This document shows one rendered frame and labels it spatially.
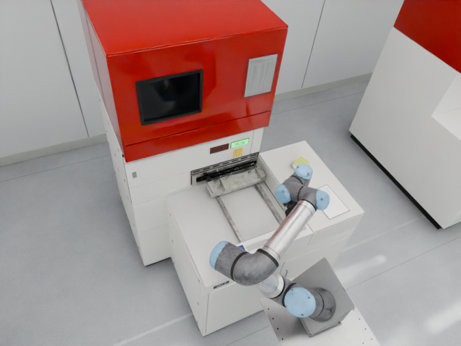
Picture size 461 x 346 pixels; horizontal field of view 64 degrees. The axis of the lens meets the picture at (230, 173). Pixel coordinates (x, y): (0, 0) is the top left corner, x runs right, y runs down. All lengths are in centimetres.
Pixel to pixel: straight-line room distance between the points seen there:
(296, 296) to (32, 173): 272
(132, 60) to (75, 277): 188
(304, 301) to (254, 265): 40
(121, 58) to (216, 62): 41
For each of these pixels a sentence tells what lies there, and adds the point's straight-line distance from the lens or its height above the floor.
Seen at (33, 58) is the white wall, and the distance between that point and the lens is 327.
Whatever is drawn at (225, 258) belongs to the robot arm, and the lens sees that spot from 138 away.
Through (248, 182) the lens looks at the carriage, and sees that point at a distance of 227.
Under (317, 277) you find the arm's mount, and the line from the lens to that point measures 189.
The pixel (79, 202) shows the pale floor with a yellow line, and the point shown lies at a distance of 339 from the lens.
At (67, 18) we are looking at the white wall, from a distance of 315.
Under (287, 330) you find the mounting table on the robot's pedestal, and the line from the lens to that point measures 192.
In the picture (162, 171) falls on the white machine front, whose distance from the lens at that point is 210.
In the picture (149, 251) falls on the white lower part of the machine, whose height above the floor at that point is 26.
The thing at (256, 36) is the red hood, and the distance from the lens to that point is 173.
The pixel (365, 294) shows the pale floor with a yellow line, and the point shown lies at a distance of 310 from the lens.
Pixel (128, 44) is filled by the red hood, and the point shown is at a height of 182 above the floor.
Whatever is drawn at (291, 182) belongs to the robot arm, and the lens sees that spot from 156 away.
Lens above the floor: 259
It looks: 48 degrees down
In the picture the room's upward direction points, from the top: 7 degrees clockwise
